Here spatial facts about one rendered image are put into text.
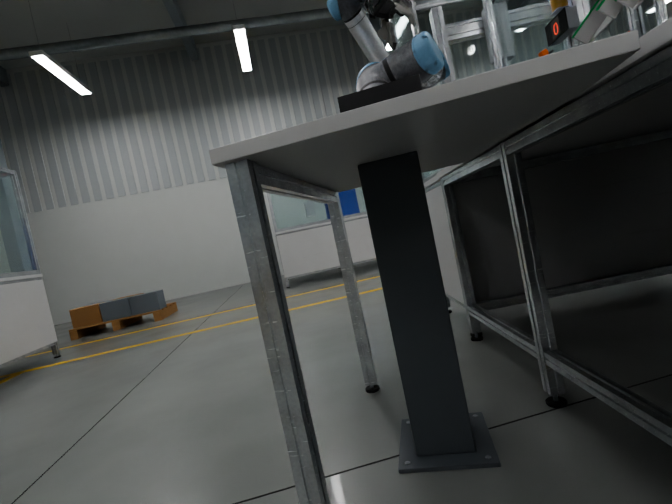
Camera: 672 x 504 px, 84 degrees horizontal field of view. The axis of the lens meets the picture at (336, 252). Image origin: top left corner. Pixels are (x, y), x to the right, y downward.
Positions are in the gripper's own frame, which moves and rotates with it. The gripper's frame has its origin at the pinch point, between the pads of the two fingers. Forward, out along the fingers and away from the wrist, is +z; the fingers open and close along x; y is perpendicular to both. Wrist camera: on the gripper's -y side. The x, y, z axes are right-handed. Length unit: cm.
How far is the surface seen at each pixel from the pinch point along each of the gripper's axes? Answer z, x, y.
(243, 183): 41, -3, 64
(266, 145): 37, 4, 61
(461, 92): 44, 28, 38
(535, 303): 87, -8, -17
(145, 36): -527, -538, -109
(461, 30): -56, -36, -112
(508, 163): 45.6, 2.6, -17.6
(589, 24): 25.5, 33.7, -20.1
